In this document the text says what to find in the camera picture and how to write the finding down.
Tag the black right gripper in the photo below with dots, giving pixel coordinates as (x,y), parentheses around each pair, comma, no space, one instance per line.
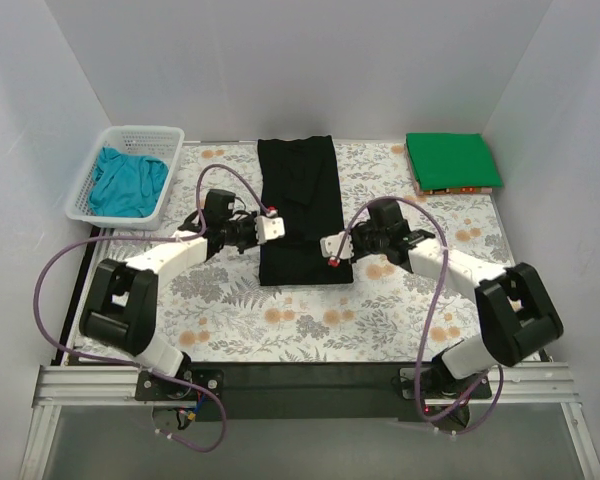
(358,241)

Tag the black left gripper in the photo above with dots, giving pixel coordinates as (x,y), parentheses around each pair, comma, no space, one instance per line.
(250,230)

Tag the black t shirt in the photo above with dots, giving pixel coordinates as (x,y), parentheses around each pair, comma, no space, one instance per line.
(300,180)

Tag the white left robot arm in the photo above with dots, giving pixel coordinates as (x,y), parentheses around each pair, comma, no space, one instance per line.
(121,306)

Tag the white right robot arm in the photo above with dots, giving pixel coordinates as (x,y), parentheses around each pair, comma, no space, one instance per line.
(516,314)

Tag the floral table mat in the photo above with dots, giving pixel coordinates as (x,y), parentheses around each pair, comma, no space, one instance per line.
(218,311)

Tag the folded green t shirt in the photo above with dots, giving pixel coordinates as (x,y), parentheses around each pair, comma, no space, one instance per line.
(451,161)

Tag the white plastic basket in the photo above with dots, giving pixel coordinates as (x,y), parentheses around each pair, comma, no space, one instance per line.
(162,142)

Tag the teal t shirt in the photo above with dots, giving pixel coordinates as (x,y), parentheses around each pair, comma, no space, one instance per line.
(126,185)

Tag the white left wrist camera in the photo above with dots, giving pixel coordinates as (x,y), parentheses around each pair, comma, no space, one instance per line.
(269,226)

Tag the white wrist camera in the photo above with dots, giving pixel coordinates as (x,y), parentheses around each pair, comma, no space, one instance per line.
(269,226)
(337,248)

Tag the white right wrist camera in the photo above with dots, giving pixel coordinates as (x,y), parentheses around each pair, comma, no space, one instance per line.
(337,248)

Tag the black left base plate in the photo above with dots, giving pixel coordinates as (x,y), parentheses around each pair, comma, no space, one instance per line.
(200,382)

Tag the aluminium frame rail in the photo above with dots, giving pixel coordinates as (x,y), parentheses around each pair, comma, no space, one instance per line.
(306,421)

